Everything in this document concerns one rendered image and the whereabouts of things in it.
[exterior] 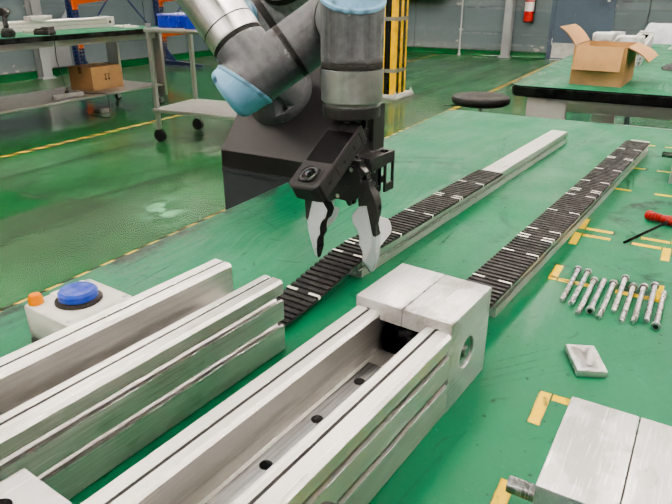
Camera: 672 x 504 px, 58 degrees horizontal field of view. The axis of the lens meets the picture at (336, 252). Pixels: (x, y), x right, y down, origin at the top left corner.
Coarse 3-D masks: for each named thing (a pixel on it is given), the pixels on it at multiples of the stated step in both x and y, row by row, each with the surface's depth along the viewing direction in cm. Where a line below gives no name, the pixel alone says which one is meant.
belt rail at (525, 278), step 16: (640, 160) 139; (624, 176) 126; (608, 192) 115; (592, 208) 106; (576, 224) 99; (560, 240) 92; (544, 256) 88; (528, 272) 83; (512, 288) 78; (496, 304) 74
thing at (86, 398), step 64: (128, 320) 57; (192, 320) 56; (256, 320) 61; (0, 384) 48; (64, 384) 47; (128, 384) 49; (192, 384) 56; (0, 448) 41; (64, 448) 45; (128, 448) 51
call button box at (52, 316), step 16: (112, 288) 67; (48, 304) 64; (64, 304) 63; (80, 304) 63; (96, 304) 64; (112, 304) 64; (32, 320) 64; (48, 320) 61; (64, 320) 61; (80, 320) 61
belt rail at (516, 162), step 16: (528, 144) 142; (544, 144) 142; (560, 144) 151; (512, 160) 128; (528, 160) 133; (512, 176) 126; (480, 192) 115; (448, 208) 102; (464, 208) 108; (432, 224) 99; (400, 240) 90; (416, 240) 95; (384, 256) 87; (352, 272) 84; (368, 272) 84
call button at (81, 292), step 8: (64, 288) 64; (72, 288) 64; (80, 288) 64; (88, 288) 64; (96, 288) 64; (64, 296) 63; (72, 296) 62; (80, 296) 63; (88, 296) 63; (96, 296) 64; (72, 304) 63
